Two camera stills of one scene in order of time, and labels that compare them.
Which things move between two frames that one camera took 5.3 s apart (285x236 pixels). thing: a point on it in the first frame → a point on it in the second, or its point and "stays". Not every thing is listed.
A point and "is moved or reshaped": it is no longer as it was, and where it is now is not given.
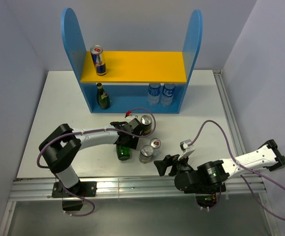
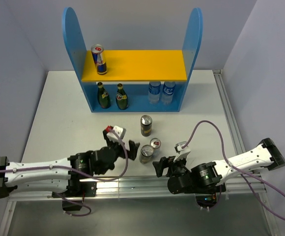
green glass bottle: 123,153 is moved or reshaped
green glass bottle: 103,98 stays
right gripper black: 161,165 stays
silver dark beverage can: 146,153 stays
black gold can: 146,121 stays
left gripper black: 131,143 → 131,154
